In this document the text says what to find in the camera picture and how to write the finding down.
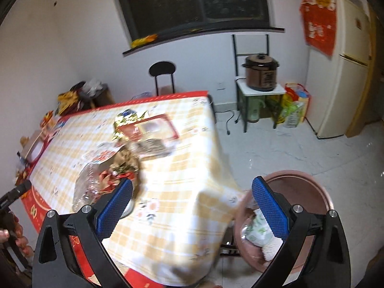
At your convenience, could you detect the pale green container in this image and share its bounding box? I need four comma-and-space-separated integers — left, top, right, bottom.
244, 96, 266, 123

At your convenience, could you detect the yellow snack packet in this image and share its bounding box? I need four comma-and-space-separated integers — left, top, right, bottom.
130, 34, 159, 48

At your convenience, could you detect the brown paper wrapper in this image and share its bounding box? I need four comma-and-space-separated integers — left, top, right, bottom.
102, 144, 141, 180

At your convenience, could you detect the brown pressure cooker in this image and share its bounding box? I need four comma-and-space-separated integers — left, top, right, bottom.
242, 53, 281, 92

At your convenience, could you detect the clear plastic bag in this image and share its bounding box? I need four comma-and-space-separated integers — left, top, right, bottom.
81, 79, 104, 98

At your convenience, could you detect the black rack with white shelf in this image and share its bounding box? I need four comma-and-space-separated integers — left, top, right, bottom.
231, 34, 287, 133

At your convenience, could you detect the red framed packet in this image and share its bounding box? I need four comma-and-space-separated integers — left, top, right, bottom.
115, 113, 180, 141

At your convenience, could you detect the brown wooden stool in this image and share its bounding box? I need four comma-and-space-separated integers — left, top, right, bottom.
90, 87, 116, 108

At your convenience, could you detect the black window sill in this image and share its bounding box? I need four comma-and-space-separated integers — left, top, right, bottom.
122, 25, 285, 56

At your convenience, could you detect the red printed cloth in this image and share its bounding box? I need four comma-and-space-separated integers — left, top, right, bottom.
300, 0, 338, 57

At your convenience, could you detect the red yellow woven bag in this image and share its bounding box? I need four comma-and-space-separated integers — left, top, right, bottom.
283, 82, 312, 123

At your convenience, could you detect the large clear plastic wrapper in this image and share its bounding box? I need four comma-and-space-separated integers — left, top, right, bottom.
72, 142, 141, 213

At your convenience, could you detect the black power cable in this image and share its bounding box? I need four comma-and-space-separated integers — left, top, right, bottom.
214, 109, 243, 135

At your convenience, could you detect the dark cloth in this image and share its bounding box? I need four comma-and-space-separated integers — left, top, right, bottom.
70, 81, 87, 96

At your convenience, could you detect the dark window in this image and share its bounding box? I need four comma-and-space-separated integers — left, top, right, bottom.
112, 0, 270, 41

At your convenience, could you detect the red yellow packet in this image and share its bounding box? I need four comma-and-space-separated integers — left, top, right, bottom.
40, 111, 65, 129

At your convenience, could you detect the cream refrigerator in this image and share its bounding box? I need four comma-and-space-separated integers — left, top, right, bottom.
306, 0, 377, 140

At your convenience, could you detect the yellow patterned cloth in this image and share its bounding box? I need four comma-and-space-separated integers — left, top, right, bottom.
57, 91, 81, 116

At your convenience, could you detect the white green packet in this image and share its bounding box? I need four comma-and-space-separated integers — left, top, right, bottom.
241, 208, 284, 246

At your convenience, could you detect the black round-back chair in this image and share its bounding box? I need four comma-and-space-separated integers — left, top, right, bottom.
149, 61, 176, 96

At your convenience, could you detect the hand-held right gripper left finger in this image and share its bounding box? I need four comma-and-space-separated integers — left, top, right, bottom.
31, 178, 141, 288

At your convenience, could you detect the gold foil wrapper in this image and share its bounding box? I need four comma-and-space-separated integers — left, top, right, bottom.
112, 109, 149, 141

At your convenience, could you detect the person's left hand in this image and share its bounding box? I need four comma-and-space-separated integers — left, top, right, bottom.
0, 213, 32, 257

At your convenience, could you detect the green white plastic bag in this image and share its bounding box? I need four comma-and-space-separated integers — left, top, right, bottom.
267, 94, 305, 129

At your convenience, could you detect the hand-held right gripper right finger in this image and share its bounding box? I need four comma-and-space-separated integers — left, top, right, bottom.
251, 175, 352, 288

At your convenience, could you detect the white textured wrapper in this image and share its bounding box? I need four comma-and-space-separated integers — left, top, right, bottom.
261, 237, 284, 260

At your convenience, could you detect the yellow checkered tablecloth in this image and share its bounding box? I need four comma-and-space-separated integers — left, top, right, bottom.
30, 95, 245, 287

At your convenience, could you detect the grey packet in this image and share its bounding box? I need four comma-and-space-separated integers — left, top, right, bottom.
132, 138, 174, 159

